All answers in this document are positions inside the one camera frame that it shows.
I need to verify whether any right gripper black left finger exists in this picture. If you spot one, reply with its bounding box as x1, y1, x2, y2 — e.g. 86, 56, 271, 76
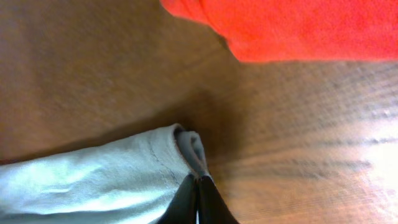
157, 174, 197, 224

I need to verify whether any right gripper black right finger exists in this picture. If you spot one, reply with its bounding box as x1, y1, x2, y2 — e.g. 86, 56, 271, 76
198, 175, 239, 224

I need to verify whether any light blue grey t-shirt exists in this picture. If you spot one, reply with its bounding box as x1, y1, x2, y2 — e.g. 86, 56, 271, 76
1, 124, 208, 223

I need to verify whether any red t-shirt with print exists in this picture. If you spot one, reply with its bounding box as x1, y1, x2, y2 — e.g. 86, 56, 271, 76
161, 0, 397, 62

